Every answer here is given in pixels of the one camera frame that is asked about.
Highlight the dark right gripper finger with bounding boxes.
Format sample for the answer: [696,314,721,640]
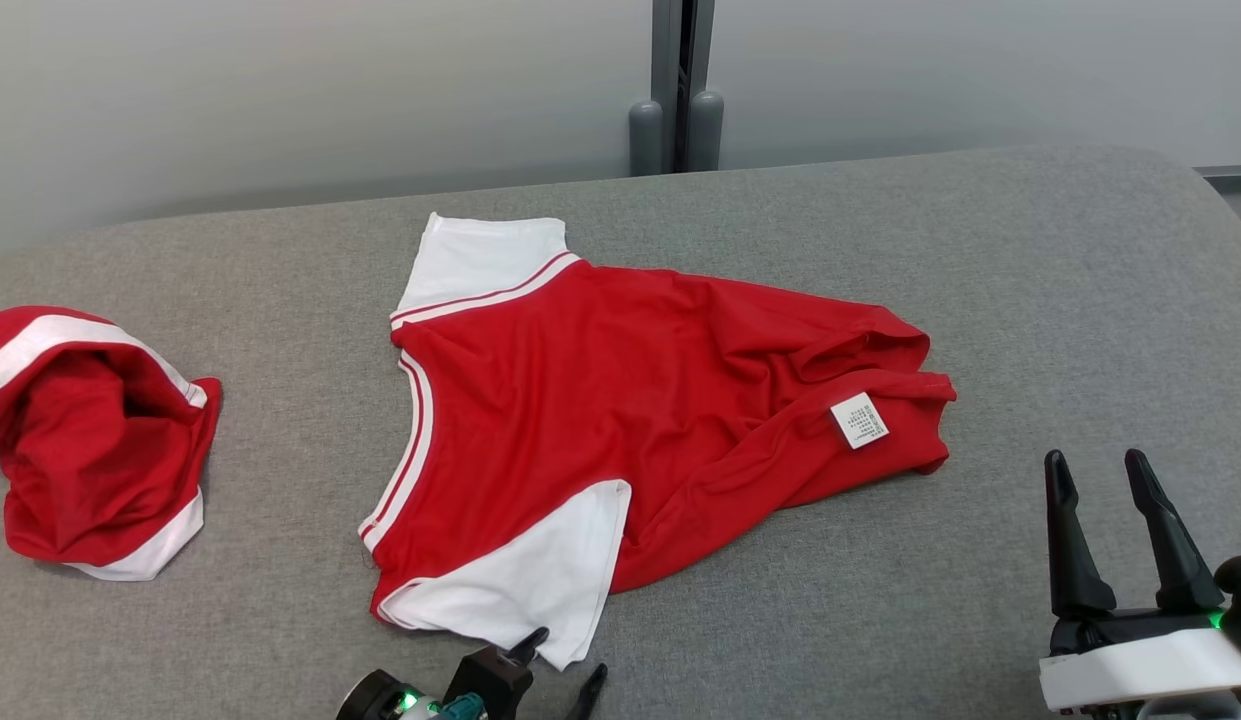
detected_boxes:
[1043,450,1119,620]
[1125,448,1227,615]

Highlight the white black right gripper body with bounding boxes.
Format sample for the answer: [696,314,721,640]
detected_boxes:
[1038,605,1241,714]

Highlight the red white jersey top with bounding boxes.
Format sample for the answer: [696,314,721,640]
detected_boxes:
[358,212,958,671]

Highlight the red white striped shorts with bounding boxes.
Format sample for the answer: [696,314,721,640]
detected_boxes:
[0,305,223,583]

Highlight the left camera cable teal plug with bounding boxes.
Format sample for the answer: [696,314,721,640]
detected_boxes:
[410,692,486,720]

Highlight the grey cylinder post foot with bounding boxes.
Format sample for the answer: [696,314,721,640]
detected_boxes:
[628,97,665,178]
[686,90,725,173]

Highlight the grey partition post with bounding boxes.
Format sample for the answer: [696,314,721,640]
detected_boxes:
[652,0,716,173]

